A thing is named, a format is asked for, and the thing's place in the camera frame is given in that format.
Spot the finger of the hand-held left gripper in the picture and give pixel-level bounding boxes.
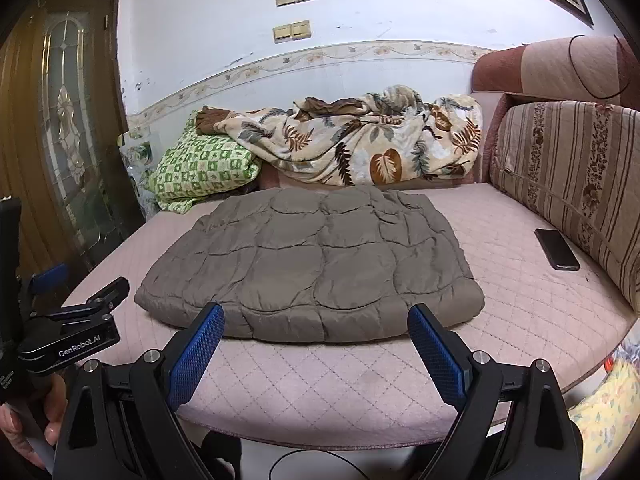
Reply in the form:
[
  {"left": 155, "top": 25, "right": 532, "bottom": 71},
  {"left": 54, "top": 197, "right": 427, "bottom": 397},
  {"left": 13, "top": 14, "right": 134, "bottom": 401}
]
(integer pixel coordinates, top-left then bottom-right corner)
[
  {"left": 22, "top": 262, "right": 71, "bottom": 297},
  {"left": 27, "top": 276, "right": 131, "bottom": 323}
]

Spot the green patterned pillow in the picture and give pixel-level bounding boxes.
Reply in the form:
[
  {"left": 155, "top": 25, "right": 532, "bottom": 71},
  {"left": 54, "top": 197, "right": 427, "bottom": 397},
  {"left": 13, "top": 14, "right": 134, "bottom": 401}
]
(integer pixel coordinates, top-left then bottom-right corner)
[{"left": 142, "top": 110, "right": 263, "bottom": 215}]

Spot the pink quilted sofa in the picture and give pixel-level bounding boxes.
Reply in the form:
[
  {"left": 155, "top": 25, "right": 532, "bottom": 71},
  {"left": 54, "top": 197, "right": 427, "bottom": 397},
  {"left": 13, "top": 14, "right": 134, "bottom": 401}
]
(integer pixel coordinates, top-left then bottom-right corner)
[{"left": 60, "top": 35, "right": 640, "bottom": 451}]

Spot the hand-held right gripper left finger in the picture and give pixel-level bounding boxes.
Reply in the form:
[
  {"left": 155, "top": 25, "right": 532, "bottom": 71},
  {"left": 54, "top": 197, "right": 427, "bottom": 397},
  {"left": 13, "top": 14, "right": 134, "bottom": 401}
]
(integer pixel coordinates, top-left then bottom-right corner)
[{"left": 52, "top": 302, "right": 226, "bottom": 480}]

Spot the thin black cable loop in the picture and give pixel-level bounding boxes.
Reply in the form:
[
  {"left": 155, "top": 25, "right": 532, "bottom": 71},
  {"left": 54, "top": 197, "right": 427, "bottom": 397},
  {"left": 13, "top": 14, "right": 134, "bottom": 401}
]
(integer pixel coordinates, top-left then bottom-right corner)
[{"left": 568, "top": 34, "right": 632, "bottom": 102}]

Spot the striped floral sofa cushion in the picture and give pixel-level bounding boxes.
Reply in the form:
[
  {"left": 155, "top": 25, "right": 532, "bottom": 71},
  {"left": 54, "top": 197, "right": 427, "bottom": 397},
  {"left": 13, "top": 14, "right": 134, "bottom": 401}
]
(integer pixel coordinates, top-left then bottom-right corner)
[{"left": 487, "top": 101, "right": 640, "bottom": 313}]

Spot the leaf print fleece blanket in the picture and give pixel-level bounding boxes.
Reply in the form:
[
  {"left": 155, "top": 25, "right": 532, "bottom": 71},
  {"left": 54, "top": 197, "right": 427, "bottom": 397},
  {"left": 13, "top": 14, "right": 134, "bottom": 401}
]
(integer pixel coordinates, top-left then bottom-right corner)
[{"left": 195, "top": 85, "right": 485, "bottom": 188}]

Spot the beige wall switch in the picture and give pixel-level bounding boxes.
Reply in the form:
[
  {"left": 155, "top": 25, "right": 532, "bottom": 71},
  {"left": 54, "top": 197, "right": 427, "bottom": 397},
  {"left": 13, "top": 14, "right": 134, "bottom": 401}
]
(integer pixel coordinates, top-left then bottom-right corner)
[{"left": 272, "top": 20, "right": 312, "bottom": 43}]

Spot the black smartphone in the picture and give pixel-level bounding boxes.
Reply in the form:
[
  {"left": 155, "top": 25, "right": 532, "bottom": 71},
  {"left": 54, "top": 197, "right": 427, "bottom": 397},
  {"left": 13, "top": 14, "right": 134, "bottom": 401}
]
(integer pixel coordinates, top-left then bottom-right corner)
[{"left": 534, "top": 228, "right": 581, "bottom": 272}]

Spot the wooden door with glass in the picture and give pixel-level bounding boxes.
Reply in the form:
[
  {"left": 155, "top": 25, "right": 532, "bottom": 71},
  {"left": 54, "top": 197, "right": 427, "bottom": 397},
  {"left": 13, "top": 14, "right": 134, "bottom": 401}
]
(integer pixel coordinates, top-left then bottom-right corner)
[{"left": 0, "top": 0, "right": 146, "bottom": 311}]

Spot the black floor cable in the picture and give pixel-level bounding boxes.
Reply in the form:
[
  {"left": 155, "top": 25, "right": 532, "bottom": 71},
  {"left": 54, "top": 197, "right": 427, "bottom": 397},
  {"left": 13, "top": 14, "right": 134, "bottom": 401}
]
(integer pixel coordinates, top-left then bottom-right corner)
[{"left": 269, "top": 449, "right": 371, "bottom": 480}]

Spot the person's left hand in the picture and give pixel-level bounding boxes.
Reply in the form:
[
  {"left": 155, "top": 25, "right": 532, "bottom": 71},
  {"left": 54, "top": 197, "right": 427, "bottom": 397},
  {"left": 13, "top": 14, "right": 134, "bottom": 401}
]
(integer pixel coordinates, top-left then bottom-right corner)
[{"left": 0, "top": 372, "right": 68, "bottom": 471}]

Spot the grey-green puffer jacket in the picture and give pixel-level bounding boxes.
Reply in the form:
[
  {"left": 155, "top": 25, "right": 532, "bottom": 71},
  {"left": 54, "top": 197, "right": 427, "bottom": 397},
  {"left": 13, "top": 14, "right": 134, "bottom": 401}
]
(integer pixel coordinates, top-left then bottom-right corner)
[{"left": 134, "top": 184, "right": 486, "bottom": 345}]

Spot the yellow flowered cloth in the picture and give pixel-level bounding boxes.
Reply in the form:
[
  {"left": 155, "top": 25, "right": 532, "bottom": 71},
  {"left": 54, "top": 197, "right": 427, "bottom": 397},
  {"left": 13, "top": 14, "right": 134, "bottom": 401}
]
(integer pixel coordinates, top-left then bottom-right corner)
[{"left": 567, "top": 340, "right": 640, "bottom": 480}]

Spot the clear plastic bag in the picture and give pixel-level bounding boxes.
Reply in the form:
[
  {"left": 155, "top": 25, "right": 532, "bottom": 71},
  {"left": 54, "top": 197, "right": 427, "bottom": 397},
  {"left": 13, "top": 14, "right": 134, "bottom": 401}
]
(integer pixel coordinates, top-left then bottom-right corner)
[{"left": 119, "top": 127, "right": 161, "bottom": 206}]

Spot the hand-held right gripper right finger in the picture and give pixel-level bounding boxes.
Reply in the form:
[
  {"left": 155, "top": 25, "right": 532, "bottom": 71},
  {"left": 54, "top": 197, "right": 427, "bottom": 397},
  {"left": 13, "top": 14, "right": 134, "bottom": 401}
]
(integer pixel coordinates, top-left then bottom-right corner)
[{"left": 407, "top": 304, "right": 583, "bottom": 480}]

